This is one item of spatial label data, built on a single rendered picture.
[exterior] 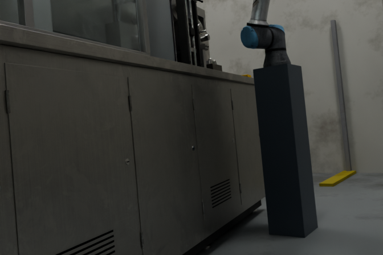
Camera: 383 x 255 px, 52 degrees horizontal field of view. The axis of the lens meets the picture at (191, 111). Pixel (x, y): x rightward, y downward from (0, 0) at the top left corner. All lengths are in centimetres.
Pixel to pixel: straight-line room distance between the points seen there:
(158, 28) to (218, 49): 263
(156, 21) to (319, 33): 239
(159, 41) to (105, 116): 113
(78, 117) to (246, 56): 367
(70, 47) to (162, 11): 125
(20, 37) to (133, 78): 50
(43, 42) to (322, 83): 354
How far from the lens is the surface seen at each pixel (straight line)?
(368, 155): 423
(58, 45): 114
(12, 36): 104
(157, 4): 238
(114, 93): 132
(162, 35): 232
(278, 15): 460
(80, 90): 121
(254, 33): 208
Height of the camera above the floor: 62
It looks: 2 degrees up
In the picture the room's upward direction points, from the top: 5 degrees counter-clockwise
